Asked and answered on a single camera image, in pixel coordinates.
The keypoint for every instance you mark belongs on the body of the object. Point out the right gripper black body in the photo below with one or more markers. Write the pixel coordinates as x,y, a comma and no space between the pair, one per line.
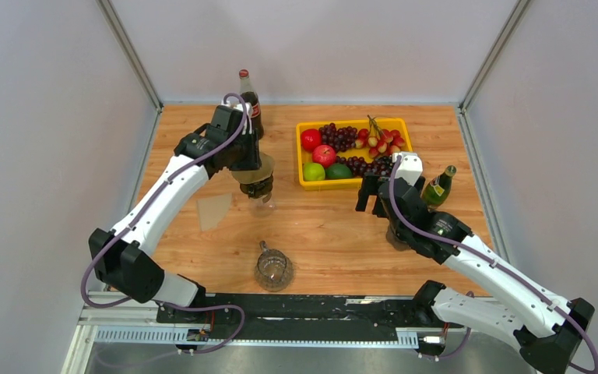
382,208

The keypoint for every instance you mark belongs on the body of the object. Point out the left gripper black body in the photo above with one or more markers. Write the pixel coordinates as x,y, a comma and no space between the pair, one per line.
245,153

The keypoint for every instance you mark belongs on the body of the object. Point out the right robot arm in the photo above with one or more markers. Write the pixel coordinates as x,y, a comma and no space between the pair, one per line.
543,327

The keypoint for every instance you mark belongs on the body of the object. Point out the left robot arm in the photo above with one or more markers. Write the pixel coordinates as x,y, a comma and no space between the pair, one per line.
122,255

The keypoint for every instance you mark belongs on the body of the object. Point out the grey transparent coffee dripper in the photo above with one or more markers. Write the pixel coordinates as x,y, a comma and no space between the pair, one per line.
397,244

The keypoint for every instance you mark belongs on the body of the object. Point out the dark grape bunch near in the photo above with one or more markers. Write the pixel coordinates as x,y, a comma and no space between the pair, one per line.
359,167

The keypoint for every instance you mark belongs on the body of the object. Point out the green glass bottle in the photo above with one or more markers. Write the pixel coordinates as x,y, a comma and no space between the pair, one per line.
437,190

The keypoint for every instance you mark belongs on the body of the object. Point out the dark green lime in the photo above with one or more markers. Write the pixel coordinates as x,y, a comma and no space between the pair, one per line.
338,171

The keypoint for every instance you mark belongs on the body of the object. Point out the red apple near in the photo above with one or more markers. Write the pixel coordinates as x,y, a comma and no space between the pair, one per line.
324,155

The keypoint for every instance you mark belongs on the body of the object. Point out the red apple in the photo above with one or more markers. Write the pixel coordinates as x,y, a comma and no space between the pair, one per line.
310,139
324,155

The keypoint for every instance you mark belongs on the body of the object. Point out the red grape bunch far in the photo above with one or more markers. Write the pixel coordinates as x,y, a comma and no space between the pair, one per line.
341,139

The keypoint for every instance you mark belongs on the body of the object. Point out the clear glass carafe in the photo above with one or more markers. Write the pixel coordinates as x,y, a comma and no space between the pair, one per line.
262,206

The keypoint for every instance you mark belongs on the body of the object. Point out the light green apple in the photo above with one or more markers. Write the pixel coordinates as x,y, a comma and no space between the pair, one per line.
313,172

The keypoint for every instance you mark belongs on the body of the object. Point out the cola glass bottle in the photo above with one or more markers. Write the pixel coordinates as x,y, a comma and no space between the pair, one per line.
247,91

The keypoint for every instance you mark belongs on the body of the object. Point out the red apple far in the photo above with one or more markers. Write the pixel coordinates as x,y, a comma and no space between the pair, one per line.
310,139

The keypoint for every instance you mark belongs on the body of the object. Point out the yellow plastic fruit tray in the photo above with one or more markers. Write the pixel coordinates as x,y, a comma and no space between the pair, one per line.
305,157

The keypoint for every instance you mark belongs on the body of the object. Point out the ribbed glass mug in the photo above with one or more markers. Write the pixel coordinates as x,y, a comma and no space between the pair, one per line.
273,271

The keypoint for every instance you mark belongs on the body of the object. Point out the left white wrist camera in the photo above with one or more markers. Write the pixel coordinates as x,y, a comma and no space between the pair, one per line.
246,126

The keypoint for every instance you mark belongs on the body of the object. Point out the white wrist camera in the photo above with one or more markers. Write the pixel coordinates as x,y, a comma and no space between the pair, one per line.
246,126
408,167

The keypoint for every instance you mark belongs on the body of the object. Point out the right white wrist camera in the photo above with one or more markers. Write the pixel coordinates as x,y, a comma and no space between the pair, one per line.
408,167

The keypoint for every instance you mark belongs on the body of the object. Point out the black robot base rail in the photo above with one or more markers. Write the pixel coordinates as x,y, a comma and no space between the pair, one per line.
293,321

